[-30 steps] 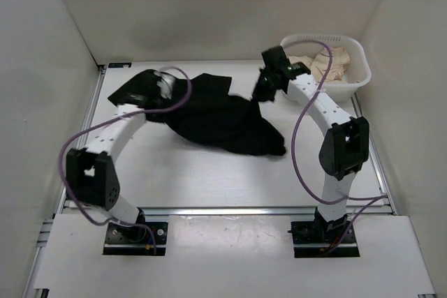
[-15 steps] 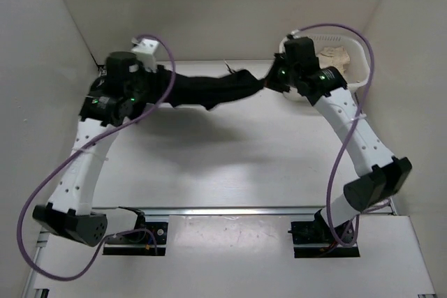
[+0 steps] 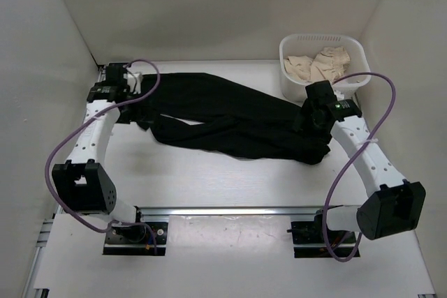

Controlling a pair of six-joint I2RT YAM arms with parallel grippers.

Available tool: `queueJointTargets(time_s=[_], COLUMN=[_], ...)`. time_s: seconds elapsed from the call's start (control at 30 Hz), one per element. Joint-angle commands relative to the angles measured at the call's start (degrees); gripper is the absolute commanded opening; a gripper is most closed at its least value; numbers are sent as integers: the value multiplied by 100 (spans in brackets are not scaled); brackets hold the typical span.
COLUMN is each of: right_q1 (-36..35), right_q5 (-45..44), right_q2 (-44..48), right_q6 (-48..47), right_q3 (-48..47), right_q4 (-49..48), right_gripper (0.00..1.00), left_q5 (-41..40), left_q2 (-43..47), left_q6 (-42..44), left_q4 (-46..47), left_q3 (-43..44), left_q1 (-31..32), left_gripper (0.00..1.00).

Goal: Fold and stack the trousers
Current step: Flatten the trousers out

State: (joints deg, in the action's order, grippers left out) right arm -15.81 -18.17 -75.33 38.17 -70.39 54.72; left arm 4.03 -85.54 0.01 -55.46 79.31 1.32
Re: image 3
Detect black trousers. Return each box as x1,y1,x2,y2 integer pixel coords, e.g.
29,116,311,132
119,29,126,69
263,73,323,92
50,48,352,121
133,73,330,165

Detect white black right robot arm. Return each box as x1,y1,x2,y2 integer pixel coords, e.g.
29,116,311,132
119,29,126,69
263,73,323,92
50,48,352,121
296,81,426,242

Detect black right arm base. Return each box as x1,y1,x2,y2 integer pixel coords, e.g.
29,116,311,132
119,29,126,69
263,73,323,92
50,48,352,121
287,214,357,259

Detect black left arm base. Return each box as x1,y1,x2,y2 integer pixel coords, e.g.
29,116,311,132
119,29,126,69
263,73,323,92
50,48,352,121
103,216,168,257

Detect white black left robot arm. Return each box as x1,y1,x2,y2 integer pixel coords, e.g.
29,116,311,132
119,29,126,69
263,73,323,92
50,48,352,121
46,64,147,242

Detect beige trousers in basket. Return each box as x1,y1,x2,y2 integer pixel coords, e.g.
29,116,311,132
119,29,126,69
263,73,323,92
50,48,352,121
284,46,351,84

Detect white plastic basket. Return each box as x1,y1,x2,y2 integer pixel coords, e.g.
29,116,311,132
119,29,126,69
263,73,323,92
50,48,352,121
279,33,371,103

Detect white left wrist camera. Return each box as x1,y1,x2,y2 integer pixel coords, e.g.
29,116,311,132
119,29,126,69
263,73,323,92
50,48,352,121
126,72,142,94

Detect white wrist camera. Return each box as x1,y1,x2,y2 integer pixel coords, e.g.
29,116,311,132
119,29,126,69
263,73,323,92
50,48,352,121
126,72,142,94
334,89,346,101

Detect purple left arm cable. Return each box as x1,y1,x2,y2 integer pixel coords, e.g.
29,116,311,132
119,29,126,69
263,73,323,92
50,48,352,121
45,59,161,255

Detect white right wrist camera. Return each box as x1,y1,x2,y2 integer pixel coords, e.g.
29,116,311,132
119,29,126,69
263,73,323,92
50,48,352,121
334,89,346,101

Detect aluminium frame rail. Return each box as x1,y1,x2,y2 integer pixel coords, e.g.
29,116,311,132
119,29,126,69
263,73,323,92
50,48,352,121
20,64,108,298

